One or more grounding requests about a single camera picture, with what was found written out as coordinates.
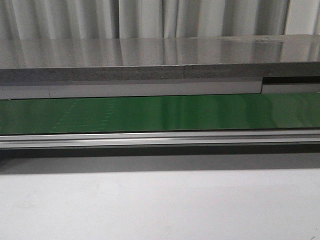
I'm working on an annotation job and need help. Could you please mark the aluminium conveyor frame rail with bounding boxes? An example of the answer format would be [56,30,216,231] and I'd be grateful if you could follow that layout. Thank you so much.
[0,129,320,149]

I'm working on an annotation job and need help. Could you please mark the white pleated curtain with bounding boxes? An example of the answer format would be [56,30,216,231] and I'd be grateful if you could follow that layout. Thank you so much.
[0,0,320,40]

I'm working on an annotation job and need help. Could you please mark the green conveyor belt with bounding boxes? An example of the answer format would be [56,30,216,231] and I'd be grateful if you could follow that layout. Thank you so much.
[0,93,320,135]

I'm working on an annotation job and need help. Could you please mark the grey stone counter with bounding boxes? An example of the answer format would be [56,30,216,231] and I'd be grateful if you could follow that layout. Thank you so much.
[0,34,320,100]

